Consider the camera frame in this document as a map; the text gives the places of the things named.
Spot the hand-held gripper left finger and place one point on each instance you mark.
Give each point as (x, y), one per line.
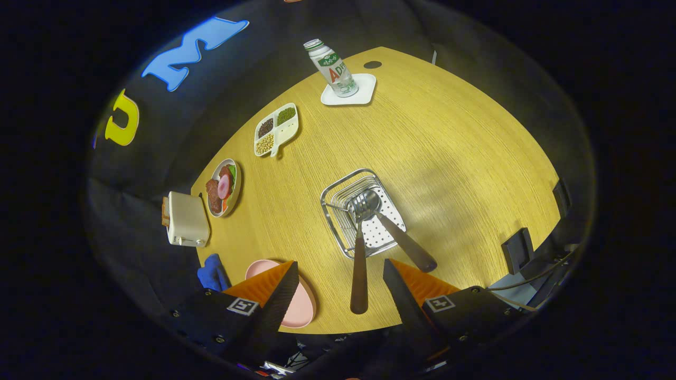
(272, 311)

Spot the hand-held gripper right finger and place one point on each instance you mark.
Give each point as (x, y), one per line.
(409, 309)

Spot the pink plate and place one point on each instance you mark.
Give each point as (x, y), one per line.
(303, 306)

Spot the blue towel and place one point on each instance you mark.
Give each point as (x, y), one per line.
(214, 274)

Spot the white oval food plate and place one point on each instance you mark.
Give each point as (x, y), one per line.
(235, 198)

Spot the black clamp block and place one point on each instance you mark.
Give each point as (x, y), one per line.
(517, 250)
(561, 198)

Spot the white toaster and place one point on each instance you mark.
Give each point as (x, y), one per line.
(187, 219)

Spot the brown meat piece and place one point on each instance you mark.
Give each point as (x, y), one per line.
(213, 196)

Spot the pink ham slice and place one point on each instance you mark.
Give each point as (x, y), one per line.
(224, 186)

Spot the green lettuce leaf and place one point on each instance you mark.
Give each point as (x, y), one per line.
(232, 171)

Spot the toast slices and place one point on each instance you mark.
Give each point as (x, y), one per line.
(165, 211)

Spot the white divided dish with beans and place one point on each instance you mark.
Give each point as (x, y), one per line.
(277, 129)

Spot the black backdrop cloth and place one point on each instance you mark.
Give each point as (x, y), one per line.
(158, 148)

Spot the white coaster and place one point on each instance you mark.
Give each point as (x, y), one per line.
(364, 87)

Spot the black round desk grommet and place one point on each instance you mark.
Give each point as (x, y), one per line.
(372, 65)

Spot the white bottle with green label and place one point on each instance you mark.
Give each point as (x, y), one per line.
(332, 68)

